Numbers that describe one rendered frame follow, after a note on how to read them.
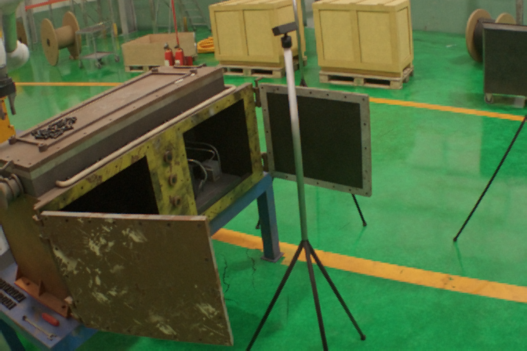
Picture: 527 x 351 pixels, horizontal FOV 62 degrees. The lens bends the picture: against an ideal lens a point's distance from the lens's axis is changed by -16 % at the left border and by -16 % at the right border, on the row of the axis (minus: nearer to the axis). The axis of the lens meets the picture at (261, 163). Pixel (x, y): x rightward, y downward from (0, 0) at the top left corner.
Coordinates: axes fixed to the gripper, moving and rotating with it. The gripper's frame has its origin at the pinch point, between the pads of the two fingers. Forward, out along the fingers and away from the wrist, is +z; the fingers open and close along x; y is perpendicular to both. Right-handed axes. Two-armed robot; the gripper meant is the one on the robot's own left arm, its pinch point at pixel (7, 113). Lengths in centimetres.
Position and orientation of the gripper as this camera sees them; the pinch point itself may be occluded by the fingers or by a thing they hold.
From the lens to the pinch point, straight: 232.7
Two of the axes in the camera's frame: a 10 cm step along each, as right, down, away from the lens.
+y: -8.4, -1.4, 5.2
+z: 1.1, 9.0, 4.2
